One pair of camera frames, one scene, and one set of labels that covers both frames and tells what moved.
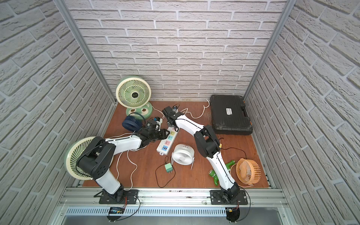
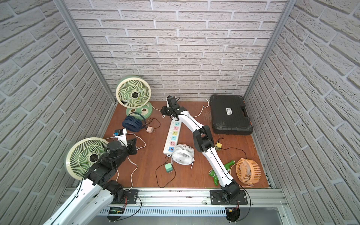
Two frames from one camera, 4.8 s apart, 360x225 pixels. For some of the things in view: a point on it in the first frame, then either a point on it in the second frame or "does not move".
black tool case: x=229 y=115 does not move
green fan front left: x=71 y=156 does not move
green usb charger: x=168 y=168 does not move
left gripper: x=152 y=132 -> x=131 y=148
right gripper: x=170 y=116 -> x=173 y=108
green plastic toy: x=212 y=173 does not move
